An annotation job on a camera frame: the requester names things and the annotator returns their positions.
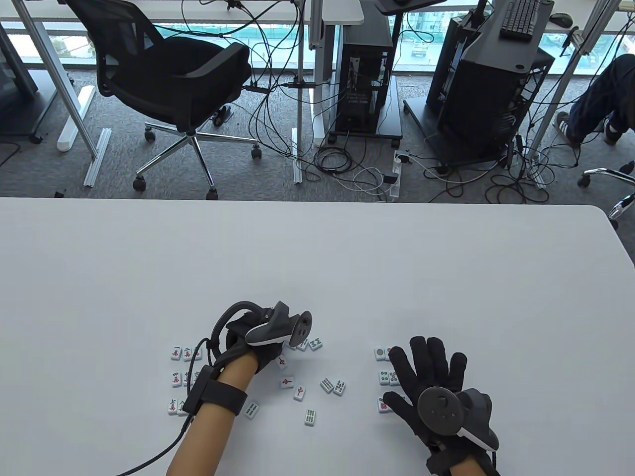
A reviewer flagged person's right hand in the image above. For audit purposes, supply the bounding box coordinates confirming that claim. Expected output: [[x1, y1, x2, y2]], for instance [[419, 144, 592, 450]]
[[383, 336, 499, 474]]

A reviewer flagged person's left hand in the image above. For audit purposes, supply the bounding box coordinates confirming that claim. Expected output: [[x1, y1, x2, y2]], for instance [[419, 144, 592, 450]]
[[214, 315, 284, 375]]

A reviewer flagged pile of mahjong tiles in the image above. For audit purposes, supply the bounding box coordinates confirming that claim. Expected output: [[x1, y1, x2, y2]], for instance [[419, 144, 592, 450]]
[[245, 336, 347, 427]]

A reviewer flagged person's right forearm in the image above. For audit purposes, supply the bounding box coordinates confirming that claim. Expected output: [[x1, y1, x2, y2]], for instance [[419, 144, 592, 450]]
[[449, 459, 490, 476]]

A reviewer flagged person's left forearm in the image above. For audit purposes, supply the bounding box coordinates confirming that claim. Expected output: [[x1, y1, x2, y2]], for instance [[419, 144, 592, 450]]
[[165, 355, 258, 476]]

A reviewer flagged grey hand tracking controller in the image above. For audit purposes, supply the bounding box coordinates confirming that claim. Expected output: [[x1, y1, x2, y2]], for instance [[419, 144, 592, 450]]
[[417, 387, 499, 451], [211, 300, 313, 350]]

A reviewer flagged white power strip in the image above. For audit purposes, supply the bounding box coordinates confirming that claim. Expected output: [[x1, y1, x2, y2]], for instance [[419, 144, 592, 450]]
[[389, 150, 405, 200]]

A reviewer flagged black wheeled computer cart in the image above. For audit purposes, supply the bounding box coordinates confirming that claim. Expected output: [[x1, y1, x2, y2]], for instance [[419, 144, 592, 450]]
[[326, 74, 403, 148], [403, 97, 527, 175]]

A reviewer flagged black mesh office chair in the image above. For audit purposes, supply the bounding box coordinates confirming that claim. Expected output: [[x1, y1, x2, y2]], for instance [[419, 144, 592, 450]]
[[577, 160, 635, 230], [64, 0, 262, 200]]

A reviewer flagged black computer tower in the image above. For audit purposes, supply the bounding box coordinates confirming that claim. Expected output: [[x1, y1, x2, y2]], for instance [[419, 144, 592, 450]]
[[427, 15, 555, 164], [335, 43, 392, 133]]

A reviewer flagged black white striped sneaker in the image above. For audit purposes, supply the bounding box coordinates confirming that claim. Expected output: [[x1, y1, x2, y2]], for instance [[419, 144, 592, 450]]
[[603, 118, 625, 146], [554, 112, 582, 148]]

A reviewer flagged black monitor stand with tray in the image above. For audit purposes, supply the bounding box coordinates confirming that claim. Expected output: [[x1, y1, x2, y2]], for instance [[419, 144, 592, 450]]
[[464, 0, 555, 75], [342, 0, 447, 48]]

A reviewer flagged white standing desk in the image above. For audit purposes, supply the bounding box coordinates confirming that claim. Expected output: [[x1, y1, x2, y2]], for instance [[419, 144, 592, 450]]
[[0, 0, 365, 152]]

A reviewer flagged dark grey equipment cart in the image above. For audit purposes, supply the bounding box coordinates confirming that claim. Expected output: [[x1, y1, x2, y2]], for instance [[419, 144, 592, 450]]
[[0, 22, 60, 145]]

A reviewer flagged black keyboard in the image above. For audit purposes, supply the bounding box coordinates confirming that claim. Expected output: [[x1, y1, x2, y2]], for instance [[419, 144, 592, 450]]
[[499, 0, 542, 40]]

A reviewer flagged black strapped forearm box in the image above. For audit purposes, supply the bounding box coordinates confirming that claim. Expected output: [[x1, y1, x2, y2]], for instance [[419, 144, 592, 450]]
[[185, 369, 249, 416]]

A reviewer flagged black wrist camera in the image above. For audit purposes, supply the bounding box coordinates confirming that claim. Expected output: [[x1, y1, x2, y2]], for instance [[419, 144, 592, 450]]
[[427, 449, 464, 476]]

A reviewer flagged tangle of black cables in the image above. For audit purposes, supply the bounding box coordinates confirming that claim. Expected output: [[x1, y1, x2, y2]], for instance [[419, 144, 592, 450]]
[[181, 0, 397, 201], [422, 114, 581, 205]]

